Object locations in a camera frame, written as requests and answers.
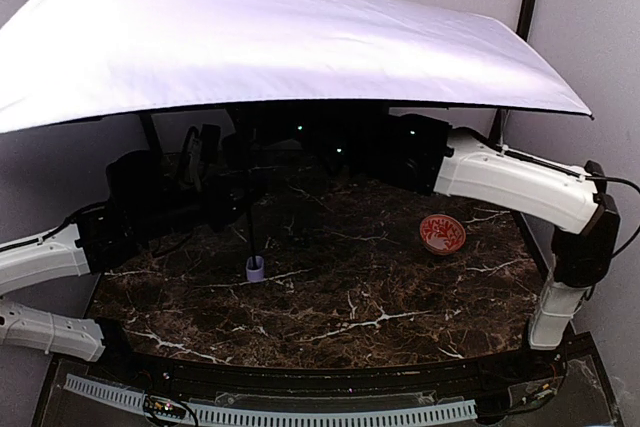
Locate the black right corner post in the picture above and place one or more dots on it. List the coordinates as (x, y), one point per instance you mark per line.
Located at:
(523, 28)

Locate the black left corner post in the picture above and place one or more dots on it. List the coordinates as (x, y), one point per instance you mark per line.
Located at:
(151, 136)

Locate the red patterned ceramic bowl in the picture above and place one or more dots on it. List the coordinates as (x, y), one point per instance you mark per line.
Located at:
(441, 234)

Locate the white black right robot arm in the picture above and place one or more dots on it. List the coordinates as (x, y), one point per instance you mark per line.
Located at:
(460, 162)

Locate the grey slotted cable duct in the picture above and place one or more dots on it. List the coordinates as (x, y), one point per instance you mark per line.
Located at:
(234, 409)

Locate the black front table rail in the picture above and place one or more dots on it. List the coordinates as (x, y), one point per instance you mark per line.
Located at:
(480, 377)

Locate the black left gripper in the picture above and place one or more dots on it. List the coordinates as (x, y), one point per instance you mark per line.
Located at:
(226, 198)

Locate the black cup holder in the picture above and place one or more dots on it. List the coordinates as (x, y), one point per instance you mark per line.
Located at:
(238, 152)

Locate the small circuit board with wires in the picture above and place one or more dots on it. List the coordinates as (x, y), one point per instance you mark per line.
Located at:
(162, 411)

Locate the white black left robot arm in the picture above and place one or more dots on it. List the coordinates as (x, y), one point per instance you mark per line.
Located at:
(148, 212)

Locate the black corner post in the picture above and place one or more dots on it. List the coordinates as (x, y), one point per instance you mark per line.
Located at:
(523, 28)
(151, 136)

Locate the lavender folding umbrella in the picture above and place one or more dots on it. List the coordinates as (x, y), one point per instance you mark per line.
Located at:
(69, 60)

